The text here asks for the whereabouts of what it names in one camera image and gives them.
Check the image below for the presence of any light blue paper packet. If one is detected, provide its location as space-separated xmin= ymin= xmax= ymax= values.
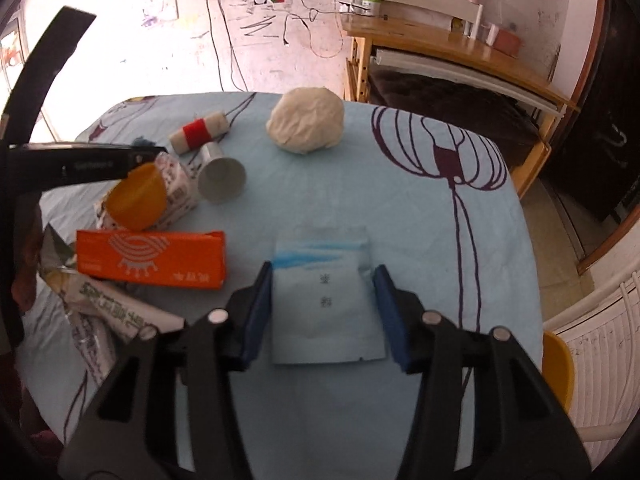
xmin=271 ymin=226 xmax=386 ymax=365

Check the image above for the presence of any light blue patterned tablecloth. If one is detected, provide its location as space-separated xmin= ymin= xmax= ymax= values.
xmin=14 ymin=90 xmax=547 ymax=480

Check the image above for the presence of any orange cardboard box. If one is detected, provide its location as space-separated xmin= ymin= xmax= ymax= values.
xmin=76 ymin=230 xmax=227 ymax=289

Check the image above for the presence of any orange plastic cup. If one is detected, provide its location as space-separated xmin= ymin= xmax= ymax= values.
xmin=104 ymin=162 xmax=167 ymax=231

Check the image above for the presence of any white printed snack wrapper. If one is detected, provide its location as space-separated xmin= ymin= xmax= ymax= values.
xmin=94 ymin=153 xmax=198 ymax=231

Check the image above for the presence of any white paper cup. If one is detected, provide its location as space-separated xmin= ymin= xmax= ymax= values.
xmin=196 ymin=141 xmax=247 ymax=205

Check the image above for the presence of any red white small bottle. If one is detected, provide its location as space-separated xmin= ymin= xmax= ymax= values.
xmin=169 ymin=112 xmax=230 ymax=155

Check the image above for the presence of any yellow chair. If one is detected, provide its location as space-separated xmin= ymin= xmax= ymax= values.
xmin=541 ymin=330 xmax=575 ymax=413

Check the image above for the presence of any wooden desk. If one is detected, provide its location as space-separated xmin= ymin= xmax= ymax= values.
xmin=341 ymin=13 xmax=577 ymax=197

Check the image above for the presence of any white chair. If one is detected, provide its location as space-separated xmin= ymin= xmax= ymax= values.
xmin=347 ymin=0 xmax=484 ymax=39

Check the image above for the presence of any brown wooden door frame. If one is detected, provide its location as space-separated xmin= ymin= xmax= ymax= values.
xmin=577 ymin=0 xmax=639 ymax=274

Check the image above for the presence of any black power cable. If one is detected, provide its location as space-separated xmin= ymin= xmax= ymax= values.
xmin=204 ymin=0 xmax=249 ymax=94

